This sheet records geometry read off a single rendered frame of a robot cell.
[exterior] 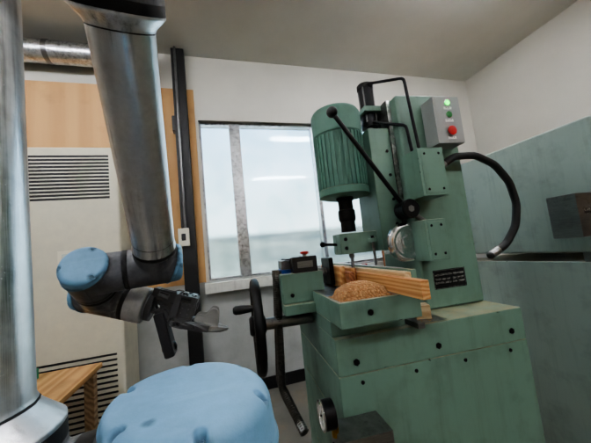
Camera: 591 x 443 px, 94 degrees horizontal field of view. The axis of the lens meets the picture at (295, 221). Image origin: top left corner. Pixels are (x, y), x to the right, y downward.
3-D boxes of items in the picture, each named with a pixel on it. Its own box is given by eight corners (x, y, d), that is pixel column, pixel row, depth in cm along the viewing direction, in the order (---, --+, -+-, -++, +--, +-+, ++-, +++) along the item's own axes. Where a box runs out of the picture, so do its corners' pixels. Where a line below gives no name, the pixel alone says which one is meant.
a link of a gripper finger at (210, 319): (232, 313, 72) (197, 305, 70) (226, 336, 71) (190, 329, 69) (233, 310, 75) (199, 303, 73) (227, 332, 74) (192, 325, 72)
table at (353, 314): (271, 296, 119) (269, 283, 119) (337, 287, 125) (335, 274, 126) (301, 337, 60) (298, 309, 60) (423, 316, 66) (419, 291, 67)
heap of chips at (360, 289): (328, 296, 72) (326, 282, 73) (376, 289, 75) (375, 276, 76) (340, 302, 64) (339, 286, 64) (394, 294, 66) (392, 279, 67)
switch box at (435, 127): (426, 150, 93) (419, 105, 94) (452, 149, 95) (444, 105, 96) (440, 142, 87) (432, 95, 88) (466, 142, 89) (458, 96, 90)
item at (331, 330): (299, 308, 109) (297, 298, 109) (348, 301, 113) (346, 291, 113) (331, 337, 70) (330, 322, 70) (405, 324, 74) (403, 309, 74)
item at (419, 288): (333, 278, 112) (332, 268, 112) (338, 278, 112) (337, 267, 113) (423, 300, 57) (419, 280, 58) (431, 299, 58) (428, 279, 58)
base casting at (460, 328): (300, 330, 110) (297, 307, 111) (425, 308, 122) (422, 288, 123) (339, 379, 66) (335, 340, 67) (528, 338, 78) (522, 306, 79)
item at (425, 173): (407, 201, 89) (401, 156, 90) (432, 199, 91) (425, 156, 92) (425, 195, 81) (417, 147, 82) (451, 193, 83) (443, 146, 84)
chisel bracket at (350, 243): (334, 258, 97) (331, 235, 98) (371, 255, 100) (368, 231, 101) (342, 259, 90) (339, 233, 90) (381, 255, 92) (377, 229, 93)
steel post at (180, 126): (190, 409, 192) (168, 53, 220) (207, 404, 195) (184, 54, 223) (188, 417, 183) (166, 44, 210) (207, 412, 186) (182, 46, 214)
